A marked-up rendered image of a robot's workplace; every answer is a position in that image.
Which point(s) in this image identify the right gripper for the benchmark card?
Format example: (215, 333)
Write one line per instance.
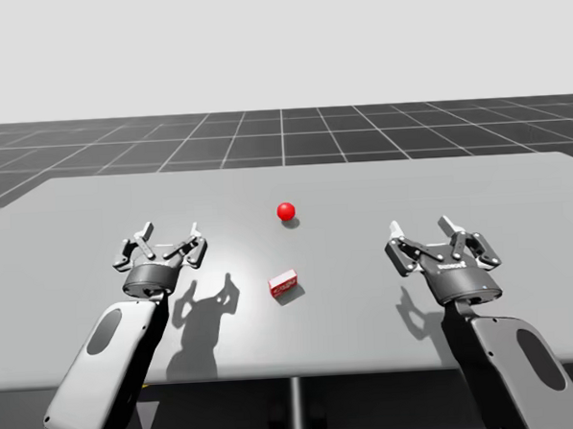
(463, 282)

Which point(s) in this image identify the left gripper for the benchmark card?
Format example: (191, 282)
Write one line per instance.
(150, 278)

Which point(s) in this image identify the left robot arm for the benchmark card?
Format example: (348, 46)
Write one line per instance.
(106, 358)

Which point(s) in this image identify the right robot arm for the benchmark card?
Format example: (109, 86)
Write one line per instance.
(515, 366)

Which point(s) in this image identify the red and white carton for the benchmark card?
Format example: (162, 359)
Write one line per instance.
(284, 283)

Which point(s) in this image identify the small shiny ball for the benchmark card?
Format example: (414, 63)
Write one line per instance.
(286, 210)

